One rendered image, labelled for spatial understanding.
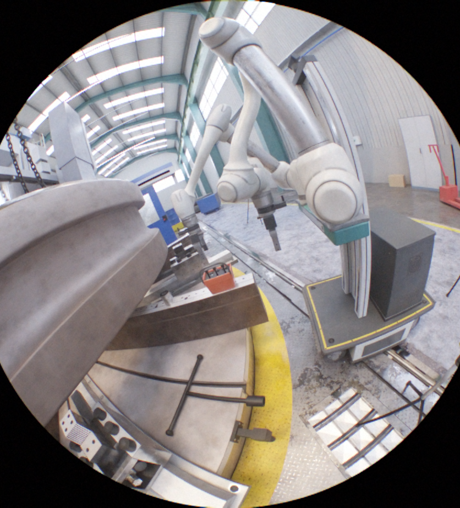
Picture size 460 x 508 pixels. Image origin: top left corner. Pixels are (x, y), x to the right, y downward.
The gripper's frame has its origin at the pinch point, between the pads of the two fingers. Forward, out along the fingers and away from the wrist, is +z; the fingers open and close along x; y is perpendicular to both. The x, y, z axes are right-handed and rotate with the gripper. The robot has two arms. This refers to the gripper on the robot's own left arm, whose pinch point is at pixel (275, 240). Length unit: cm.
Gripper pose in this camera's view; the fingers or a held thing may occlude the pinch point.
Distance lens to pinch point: 83.8
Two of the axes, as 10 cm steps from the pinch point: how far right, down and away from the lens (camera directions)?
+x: -1.4, 4.4, -8.9
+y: -9.2, 2.7, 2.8
